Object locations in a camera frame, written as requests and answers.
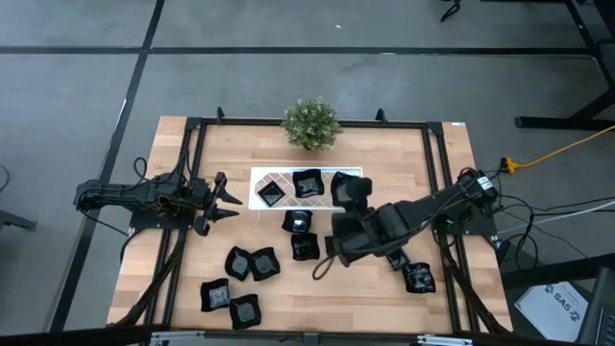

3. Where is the black hanging cable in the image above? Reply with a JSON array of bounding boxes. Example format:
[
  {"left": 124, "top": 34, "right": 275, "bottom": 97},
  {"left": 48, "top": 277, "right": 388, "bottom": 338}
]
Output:
[{"left": 440, "top": 0, "right": 463, "bottom": 23}]

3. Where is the black laptop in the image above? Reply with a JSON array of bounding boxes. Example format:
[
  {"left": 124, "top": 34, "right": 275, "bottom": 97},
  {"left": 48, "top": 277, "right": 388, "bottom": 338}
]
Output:
[{"left": 575, "top": 266, "right": 615, "bottom": 346}]

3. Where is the grey chair base leg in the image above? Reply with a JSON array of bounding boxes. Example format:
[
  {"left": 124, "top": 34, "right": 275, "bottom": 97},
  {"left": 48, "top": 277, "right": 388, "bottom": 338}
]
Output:
[{"left": 0, "top": 209, "right": 38, "bottom": 232}]

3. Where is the wavy-edged black mini plate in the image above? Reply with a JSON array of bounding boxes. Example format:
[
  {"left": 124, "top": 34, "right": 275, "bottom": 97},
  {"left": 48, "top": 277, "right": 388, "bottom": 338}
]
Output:
[
  {"left": 248, "top": 246, "right": 282, "bottom": 283},
  {"left": 199, "top": 277, "right": 232, "bottom": 313},
  {"left": 228, "top": 293, "right": 263, "bottom": 331},
  {"left": 291, "top": 168, "right": 326, "bottom": 200}
]

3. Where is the glossy black mini plate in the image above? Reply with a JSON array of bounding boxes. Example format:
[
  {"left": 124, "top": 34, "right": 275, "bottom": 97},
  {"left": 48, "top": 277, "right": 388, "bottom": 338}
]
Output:
[
  {"left": 281, "top": 209, "right": 314, "bottom": 235},
  {"left": 402, "top": 261, "right": 437, "bottom": 295},
  {"left": 256, "top": 179, "right": 287, "bottom": 209},
  {"left": 330, "top": 170, "right": 360, "bottom": 209},
  {"left": 224, "top": 245, "right": 252, "bottom": 283}
]

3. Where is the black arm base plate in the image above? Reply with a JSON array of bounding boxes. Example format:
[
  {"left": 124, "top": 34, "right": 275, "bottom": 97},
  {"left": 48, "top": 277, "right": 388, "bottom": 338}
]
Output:
[
  {"left": 128, "top": 210, "right": 196, "bottom": 232},
  {"left": 431, "top": 213, "right": 499, "bottom": 237}
]

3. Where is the silver metal bracket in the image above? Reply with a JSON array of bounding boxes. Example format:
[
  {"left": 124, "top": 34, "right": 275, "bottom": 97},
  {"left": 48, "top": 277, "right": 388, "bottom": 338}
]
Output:
[
  {"left": 148, "top": 331, "right": 208, "bottom": 346},
  {"left": 416, "top": 334, "right": 475, "bottom": 346}
]

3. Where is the white paper sheet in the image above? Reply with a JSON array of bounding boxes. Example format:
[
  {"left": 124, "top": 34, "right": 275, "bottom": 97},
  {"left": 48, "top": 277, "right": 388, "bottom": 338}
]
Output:
[{"left": 513, "top": 282, "right": 590, "bottom": 343}]

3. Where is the black desk leg frame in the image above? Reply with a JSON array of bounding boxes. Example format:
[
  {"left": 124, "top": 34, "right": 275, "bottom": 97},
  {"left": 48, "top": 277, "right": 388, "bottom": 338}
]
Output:
[{"left": 514, "top": 0, "right": 615, "bottom": 132}]

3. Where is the black aluminium table frame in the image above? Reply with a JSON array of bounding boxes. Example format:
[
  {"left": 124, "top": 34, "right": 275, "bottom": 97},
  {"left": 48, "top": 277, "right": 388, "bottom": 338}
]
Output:
[{"left": 108, "top": 114, "right": 513, "bottom": 335}]

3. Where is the black front beam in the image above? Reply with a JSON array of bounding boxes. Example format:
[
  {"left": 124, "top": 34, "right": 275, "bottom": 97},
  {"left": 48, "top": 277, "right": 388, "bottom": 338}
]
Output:
[{"left": 0, "top": 324, "right": 615, "bottom": 346}]

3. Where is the white wire lattice rack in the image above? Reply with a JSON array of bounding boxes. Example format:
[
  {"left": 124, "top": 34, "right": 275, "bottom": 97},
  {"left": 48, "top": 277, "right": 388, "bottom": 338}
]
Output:
[{"left": 248, "top": 165, "right": 365, "bottom": 221}]

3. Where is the white floor cable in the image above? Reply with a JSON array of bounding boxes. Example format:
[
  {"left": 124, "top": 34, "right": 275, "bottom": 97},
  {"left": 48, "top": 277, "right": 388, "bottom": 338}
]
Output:
[{"left": 497, "top": 200, "right": 615, "bottom": 235}]

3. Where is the green potted plant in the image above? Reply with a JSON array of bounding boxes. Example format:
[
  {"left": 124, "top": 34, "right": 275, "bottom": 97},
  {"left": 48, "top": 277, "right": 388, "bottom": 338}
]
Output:
[{"left": 282, "top": 97, "right": 343, "bottom": 152}]

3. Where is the flat-rimmed square black plate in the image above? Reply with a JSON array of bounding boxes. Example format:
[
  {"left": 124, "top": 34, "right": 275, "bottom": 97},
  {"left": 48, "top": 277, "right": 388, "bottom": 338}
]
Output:
[{"left": 290, "top": 232, "right": 321, "bottom": 262}]

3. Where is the black cable bundle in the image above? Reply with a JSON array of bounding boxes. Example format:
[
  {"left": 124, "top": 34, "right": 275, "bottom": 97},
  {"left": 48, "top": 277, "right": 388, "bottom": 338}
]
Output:
[
  {"left": 439, "top": 235, "right": 510, "bottom": 335},
  {"left": 114, "top": 229, "right": 188, "bottom": 328}
]

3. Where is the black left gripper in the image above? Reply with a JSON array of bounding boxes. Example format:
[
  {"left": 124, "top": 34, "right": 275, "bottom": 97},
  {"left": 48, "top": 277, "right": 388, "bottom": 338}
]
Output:
[{"left": 193, "top": 170, "right": 244, "bottom": 237}]

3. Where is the black desk beam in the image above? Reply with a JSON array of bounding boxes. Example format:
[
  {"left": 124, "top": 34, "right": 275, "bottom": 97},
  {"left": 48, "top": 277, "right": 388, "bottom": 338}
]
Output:
[{"left": 502, "top": 252, "right": 615, "bottom": 289}]

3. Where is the yellow extension cord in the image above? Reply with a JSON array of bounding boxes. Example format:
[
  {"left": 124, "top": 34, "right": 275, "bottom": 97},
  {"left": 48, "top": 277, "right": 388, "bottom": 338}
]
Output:
[{"left": 501, "top": 124, "right": 615, "bottom": 175}]

